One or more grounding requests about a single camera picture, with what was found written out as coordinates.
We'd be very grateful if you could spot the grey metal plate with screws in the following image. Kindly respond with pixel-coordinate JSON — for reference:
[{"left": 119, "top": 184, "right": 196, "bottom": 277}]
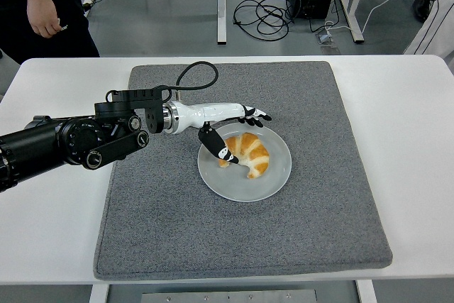
[{"left": 140, "top": 289, "right": 319, "bottom": 303}]

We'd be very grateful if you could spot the white straight desk leg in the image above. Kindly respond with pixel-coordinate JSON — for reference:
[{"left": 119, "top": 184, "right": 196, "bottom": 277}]
[{"left": 216, "top": 0, "right": 227, "bottom": 46}]

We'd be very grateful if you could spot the grey fabric mat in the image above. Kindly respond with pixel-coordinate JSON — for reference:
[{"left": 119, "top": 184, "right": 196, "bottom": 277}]
[{"left": 92, "top": 60, "right": 394, "bottom": 281}]

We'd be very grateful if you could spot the white table leg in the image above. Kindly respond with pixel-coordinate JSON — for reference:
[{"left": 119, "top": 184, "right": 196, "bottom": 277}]
[
  {"left": 356, "top": 280, "right": 377, "bottom": 303},
  {"left": 88, "top": 283, "right": 109, "bottom": 303}
]

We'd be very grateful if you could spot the person's hand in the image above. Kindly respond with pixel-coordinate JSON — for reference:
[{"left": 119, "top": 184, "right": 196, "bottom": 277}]
[{"left": 27, "top": 0, "right": 68, "bottom": 38}]

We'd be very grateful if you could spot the white desk leg with foot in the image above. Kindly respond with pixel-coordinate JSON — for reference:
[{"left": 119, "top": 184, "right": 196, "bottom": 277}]
[{"left": 338, "top": 0, "right": 365, "bottom": 45}]

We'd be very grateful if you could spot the white floor cable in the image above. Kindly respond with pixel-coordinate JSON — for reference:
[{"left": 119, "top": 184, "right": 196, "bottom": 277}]
[{"left": 324, "top": 0, "right": 404, "bottom": 34}]

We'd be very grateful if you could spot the metal floor socket box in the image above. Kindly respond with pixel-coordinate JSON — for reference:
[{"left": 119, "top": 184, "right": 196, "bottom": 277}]
[{"left": 315, "top": 31, "right": 340, "bottom": 48}]

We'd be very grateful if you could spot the golden croissant bread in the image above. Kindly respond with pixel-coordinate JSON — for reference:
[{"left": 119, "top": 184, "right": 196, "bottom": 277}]
[{"left": 218, "top": 132, "right": 270, "bottom": 180}]

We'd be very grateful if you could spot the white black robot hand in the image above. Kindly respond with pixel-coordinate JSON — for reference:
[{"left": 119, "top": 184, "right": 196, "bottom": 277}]
[{"left": 174, "top": 101, "right": 273, "bottom": 166}]

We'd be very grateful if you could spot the pale grey round plate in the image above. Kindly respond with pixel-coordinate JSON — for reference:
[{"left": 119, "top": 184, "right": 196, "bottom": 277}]
[{"left": 196, "top": 121, "right": 292, "bottom": 202}]

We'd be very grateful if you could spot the black coiled floor cable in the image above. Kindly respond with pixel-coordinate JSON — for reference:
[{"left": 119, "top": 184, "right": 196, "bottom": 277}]
[{"left": 233, "top": 0, "right": 297, "bottom": 41}]

